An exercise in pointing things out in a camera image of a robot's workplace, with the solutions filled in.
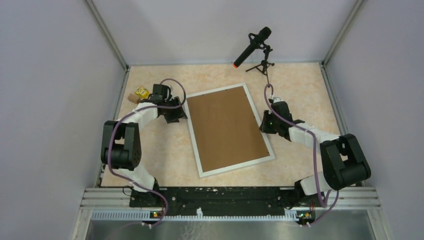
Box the white picture frame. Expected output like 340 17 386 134
184 82 276 179

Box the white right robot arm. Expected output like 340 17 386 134
259 98 372 206

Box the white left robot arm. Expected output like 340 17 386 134
100 83 187 207

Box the yellow toy cube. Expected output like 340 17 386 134
134 86 150 99

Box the small brown cardboard block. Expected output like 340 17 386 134
127 94 142 104

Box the black mini tripod stand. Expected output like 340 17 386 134
245 45 275 84

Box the black shotgun microphone orange tip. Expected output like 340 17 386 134
232 26 272 69

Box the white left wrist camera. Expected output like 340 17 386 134
165 85 173 96

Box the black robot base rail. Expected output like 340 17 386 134
129 186 319 217

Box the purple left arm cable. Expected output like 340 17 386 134
108 78 187 229

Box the white toothed cable channel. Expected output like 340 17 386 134
91 208 299 222

